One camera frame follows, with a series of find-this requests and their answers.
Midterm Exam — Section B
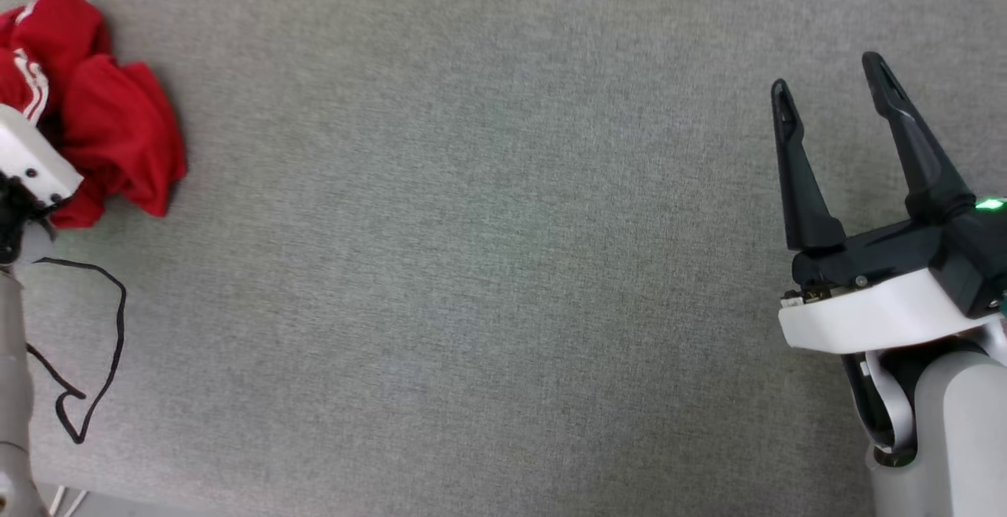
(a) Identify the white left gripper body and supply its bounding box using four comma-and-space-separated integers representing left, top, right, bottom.
0, 104, 84, 212

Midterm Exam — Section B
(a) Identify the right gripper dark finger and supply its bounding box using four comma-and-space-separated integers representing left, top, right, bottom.
771, 79, 847, 253
861, 51, 977, 223

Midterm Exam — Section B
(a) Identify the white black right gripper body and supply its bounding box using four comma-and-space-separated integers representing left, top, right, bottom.
777, 220, 1007, 365

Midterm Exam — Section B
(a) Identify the red and white basketball jersey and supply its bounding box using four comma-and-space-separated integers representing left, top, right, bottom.
0, 0, 188, 229

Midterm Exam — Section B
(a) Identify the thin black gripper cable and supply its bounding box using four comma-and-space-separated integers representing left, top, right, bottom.
26, 258, 127, 445

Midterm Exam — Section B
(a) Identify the white cord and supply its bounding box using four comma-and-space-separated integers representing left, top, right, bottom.
46, 486, 89, 517

